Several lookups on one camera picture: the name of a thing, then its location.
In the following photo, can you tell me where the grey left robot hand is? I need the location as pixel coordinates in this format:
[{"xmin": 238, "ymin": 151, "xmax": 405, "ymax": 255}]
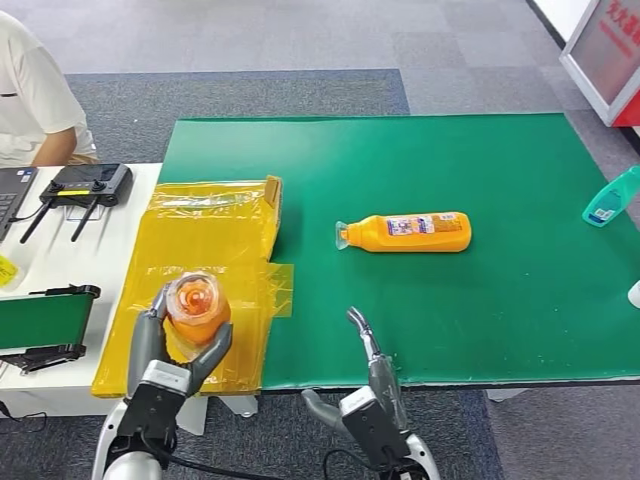
[{"xmin": 127, "ymin": 284, "xmax": 234, "ymax": 399}]

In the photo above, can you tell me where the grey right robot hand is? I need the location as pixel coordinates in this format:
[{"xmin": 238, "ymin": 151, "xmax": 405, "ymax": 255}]
[{"xmin": 301, "ymin": 306, "xmax": 409, "ymax": 439}]

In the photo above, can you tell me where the orange bottle with clear cap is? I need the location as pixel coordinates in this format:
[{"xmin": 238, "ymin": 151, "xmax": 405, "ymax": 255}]
[
  {"xmin": 164, "ymin": 271, "xmax": 232, "ymax": 364},
  {"xmin": 334, "ymin": 211, "xmax": 472, "ymax": 254}
]

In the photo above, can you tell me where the teal plastic bottle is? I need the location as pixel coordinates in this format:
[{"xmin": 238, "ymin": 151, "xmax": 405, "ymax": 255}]
[{"xmin": 581, "ymin": 165, "xmax": 640, "ymax": 229}]

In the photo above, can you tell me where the cardboard box in yellow tape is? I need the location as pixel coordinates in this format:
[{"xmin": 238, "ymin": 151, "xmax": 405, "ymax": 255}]
[{"xmin": 91, "ymin": 175, "xmax": 295, "ymax": 401}]

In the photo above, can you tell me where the white table leg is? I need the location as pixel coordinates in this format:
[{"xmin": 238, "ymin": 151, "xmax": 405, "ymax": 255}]
[
  {"xmin": 174, "ymin": 395, "xmax": 259, "ymax": 437},
  {"xmin": 485, "ymin": 388, "xmax": 527, "ymax": 404}
]

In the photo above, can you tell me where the black remote controller with antennas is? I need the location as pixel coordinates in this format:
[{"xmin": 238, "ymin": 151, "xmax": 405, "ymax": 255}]
[{"xmin": 20, "ymin": 163, "xmax": 134, "ymax": 245}]

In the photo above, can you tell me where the clear bag with yellow label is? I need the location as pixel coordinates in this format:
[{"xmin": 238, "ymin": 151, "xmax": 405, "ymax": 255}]
[{"xmin": 0, "ymin": 256, "xmax": 26, "ymax": 294}]

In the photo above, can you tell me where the green table mat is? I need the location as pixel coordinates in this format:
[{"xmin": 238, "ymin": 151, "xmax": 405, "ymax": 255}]
[{"xmin": 157, "ymin": 113, "xmax": 640, "ymax": 392}]

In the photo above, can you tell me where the dark laptop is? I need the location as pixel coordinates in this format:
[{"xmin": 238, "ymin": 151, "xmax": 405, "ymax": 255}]
[{"xmin": 0, "ymin": 166, "xmax": 39, "ymax": 243}]

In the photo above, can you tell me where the person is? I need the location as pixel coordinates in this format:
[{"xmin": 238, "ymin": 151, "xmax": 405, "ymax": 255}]
[{"xmin": 0, "ymin": 9, "xmax": 98, "ymax": 168}]

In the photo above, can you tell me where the red and white sign stand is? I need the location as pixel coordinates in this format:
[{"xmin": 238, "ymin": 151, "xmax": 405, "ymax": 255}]
[{"xmin": 558, "ymin": 0, "xmax": 640, "ymax": 128}]

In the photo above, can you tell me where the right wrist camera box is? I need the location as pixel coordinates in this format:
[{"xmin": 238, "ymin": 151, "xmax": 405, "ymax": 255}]
[{"xmin": 340, "ymin": 386, "xmax": 412, "ymax": 468}]

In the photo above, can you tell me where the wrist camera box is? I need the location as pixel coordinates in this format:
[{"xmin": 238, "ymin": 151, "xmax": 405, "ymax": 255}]
[
  {"xmin": 117, "ymin": 359, "xmax": 193, "ymax": 453},
  {"xmin": 340, "ymin": 386, "xmax": 412, "ymax": 468}
]

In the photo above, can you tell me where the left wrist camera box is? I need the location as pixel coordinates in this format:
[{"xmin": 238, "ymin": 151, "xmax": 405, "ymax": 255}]
[{"xmin": 117, "ymin": 359, "xmax": 193, "ymax": 453}]

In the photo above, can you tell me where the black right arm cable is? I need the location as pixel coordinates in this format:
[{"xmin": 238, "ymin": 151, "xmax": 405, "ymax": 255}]
[{"xmin": 322, "ymin": 448, "xmax": 389, "ymax": 480}]

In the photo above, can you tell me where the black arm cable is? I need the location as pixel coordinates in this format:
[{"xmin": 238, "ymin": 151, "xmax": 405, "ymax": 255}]
[
  {"xmin": 147, "ymin": 433, "xmax": 286, "ymax": 480},
  {"xmin": 322, "ymin": 448, "xmax": 389, "ymax": 480}
]

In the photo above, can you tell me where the black bracket stand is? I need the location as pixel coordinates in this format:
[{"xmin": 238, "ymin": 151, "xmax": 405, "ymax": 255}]
[{"xmin": 0, "ymin": 344, "xmax": 87, "ymax": 377}]

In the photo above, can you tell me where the green panel with black frame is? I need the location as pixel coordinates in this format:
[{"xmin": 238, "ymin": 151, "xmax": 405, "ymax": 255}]
[{"xmin": 0, "ymin": 284, "xmax": 102, "ymax": 352}]

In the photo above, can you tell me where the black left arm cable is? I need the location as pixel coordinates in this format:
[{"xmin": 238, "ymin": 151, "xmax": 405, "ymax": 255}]
[{"xmin": 147, "ymin": 433, "xmax": 286, "ymax": 480}]

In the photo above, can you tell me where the black floor cable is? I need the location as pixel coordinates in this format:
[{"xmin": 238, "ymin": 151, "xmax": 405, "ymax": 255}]
[{"xmin": 0, "ymin": 402, "xmax": 48, "ymax": 433}]

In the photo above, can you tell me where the black laptop cable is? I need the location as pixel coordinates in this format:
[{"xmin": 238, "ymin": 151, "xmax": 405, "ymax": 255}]
[{"xmin": 7, "ymin": 203, "xmax": 50, "ymax": 225}]

